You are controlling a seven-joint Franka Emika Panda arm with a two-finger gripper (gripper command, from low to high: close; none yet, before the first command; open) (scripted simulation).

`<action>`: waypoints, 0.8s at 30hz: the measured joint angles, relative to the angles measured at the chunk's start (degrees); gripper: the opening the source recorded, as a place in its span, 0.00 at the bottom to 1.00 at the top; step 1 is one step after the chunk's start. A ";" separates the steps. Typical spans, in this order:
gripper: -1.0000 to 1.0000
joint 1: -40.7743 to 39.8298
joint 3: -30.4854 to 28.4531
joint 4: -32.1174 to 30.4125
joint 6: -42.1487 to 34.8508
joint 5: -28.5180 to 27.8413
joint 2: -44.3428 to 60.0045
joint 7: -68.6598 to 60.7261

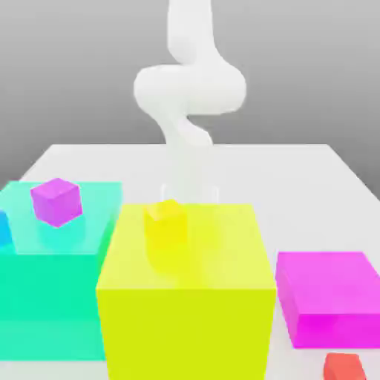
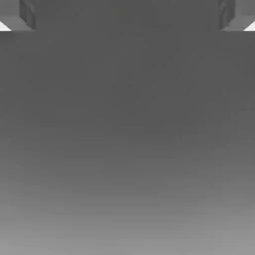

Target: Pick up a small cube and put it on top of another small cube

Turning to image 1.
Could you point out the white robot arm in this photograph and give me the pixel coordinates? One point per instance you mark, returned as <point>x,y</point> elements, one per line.
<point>190,86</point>

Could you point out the small yellow cube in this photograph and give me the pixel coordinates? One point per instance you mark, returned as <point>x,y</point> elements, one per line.
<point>164,225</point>

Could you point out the small purple cube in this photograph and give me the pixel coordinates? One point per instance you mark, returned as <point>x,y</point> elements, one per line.
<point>56,203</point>

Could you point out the small blue cube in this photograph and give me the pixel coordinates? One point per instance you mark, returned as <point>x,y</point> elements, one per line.
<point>3,228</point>

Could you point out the small red cube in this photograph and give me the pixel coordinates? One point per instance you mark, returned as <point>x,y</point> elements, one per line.
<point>343,368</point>

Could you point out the large yellow-green box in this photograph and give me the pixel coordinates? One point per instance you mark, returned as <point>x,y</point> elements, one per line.
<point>187,326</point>

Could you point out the large magenta box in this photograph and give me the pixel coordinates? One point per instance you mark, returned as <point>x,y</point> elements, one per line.
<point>329,282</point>

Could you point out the large turquoise box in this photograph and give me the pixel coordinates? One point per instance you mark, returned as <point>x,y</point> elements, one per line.
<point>44,291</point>

